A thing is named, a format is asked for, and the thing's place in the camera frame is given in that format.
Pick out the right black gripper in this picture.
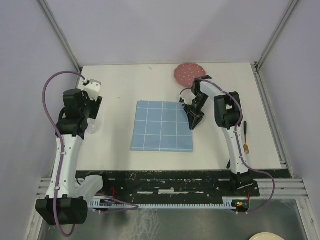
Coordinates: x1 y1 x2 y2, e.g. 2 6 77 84
183 91 208 130

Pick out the clear plastic cup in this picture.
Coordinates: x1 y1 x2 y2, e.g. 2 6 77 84
86 119 101 135

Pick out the blue checked cloth placemat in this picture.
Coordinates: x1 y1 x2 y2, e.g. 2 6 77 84
131 100 194 153

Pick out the green handled gold knife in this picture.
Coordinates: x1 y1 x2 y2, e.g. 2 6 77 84
226 160 231 169

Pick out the green handled gold fork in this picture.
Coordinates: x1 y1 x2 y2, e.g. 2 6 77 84
243 121 250 155

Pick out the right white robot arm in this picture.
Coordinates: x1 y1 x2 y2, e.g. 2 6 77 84
179 75 254 196

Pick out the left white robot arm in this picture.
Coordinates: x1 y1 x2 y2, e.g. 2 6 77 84
35 88 111 226

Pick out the pink dotted plate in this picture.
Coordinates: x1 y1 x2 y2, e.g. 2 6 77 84
174 63 207 88

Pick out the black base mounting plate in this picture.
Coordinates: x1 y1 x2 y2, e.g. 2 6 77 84
75 170 260 203

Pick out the cream plate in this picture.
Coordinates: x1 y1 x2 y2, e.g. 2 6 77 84
249 232 284 240

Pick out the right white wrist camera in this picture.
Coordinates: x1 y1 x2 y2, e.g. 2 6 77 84
179 96 186 106

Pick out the light blue cable duct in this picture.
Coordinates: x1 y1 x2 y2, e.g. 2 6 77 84
88 197 236 210

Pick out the left aluminium frame post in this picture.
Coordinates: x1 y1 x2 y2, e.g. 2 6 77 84
36 0 82 72

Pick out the aluminium frame post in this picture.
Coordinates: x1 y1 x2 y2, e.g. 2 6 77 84
36 0 82 72
255 0 301 69

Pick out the right aluminium frame post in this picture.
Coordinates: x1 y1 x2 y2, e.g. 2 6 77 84
255 0 301 69

